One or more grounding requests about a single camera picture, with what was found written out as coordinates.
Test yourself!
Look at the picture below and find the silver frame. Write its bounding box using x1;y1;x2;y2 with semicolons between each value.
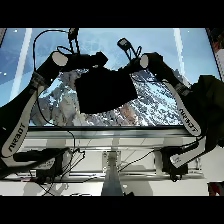
0;125;224;197

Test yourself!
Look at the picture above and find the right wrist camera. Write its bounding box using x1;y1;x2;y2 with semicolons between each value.
116;37;143;62

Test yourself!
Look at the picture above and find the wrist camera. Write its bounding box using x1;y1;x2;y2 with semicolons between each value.
116;37;143;62
67;27;81;54

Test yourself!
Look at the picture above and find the black cable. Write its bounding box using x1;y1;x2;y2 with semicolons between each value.
31;28;71;73
34;94;86;176
117;149;157;174

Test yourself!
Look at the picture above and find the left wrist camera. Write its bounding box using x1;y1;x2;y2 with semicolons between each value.
67;27;81;54

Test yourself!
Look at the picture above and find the black garment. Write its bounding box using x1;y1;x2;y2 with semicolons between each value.
74;65;140;115

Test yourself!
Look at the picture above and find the dark olive garment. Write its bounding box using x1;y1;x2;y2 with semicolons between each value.
189;74;224;150

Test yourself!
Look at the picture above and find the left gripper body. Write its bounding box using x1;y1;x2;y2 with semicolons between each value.
94;51;110;69

